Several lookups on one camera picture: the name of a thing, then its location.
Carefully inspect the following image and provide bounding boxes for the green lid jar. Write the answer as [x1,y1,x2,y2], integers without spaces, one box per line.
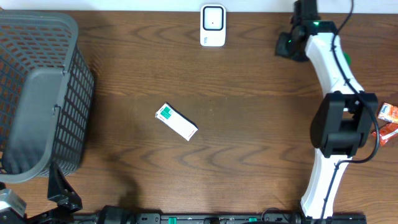
[343,52,351,65]

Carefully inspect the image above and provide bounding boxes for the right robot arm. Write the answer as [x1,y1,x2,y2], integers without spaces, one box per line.
[262,0,380,223]

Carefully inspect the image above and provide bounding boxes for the orange tissue packet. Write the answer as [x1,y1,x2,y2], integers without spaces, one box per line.
[377,103,398,123]

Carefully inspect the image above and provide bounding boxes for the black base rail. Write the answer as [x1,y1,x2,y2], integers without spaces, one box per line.
[73,205,367,224]

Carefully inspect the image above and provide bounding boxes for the grey plastic mesh basket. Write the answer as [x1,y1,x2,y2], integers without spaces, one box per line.
[1,11,95,183]

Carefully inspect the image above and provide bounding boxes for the white medicine box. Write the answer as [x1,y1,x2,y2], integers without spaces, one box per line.
[155,103,198,141]

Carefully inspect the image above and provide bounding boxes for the white barcode scanner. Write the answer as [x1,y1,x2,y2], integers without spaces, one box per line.
[200,4,226,47]

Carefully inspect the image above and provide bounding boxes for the red chocolate bar wrapper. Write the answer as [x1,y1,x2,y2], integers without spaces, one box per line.
[378,123,397,146]

